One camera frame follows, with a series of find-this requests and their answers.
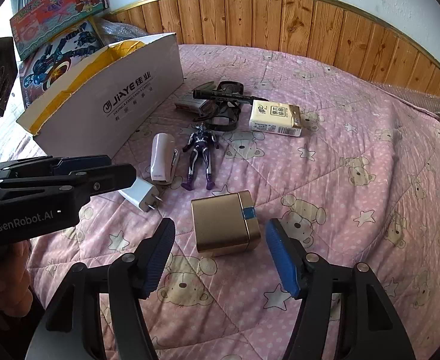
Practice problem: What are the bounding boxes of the wooden headboard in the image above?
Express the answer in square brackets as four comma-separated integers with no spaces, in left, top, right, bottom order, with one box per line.
[104,0,440,104]

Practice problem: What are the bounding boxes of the white cardboard box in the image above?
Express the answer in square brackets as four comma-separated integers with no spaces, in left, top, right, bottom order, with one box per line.
[16,32,184,156]

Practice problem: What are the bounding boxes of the yellow small carton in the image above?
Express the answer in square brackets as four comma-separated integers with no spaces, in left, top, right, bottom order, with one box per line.
[249,99,302,137]

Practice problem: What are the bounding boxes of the gold box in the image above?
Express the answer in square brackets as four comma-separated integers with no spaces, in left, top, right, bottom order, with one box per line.
[191,190,262,258]

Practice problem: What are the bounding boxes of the crumpled bubble wrap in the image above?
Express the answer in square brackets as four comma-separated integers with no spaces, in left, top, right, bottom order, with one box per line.
[94,17,146,47]

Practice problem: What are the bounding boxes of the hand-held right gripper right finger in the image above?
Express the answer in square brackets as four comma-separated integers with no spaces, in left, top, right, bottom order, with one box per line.
[265,217,417,360]

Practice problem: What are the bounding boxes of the black swim goggles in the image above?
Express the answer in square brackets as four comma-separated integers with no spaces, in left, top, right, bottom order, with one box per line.
[198,80,246,133]

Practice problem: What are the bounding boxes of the white charger plug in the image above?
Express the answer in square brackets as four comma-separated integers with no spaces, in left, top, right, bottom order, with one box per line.
[118,177,164,214]

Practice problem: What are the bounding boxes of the pink cylindrical roll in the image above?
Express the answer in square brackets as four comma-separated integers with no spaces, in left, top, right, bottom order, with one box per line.
[150,133,178,186]

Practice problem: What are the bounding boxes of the robot print toy box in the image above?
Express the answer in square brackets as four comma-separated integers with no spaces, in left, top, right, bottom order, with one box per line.
[18,17,104,111]

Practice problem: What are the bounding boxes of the person's left hand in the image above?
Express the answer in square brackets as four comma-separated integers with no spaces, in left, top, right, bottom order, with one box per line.
[0,241,32,331]

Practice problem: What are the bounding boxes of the purple silver action figure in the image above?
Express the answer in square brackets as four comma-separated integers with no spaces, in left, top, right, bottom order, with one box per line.
[180,123,219,191]

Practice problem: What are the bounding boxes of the pink cartoon toy box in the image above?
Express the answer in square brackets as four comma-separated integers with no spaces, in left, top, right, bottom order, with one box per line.
[9,0,110,61]

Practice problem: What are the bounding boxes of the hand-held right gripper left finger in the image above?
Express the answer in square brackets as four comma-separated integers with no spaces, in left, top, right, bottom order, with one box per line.
[25,217,176,360]

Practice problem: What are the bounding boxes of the small red white box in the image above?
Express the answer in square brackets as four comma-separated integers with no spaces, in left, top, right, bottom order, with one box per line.
[175,91,206,114]

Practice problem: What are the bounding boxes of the pink bear print blanket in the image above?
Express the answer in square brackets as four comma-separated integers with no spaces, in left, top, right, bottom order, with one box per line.
[18,43,440,360]

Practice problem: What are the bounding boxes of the black marker pen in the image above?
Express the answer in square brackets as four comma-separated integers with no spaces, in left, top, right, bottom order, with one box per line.
[192,89,269,103]

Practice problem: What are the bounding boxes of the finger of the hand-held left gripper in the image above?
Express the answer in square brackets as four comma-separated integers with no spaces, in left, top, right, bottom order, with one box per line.
[0,155,113,177]
[0,163,137,203]

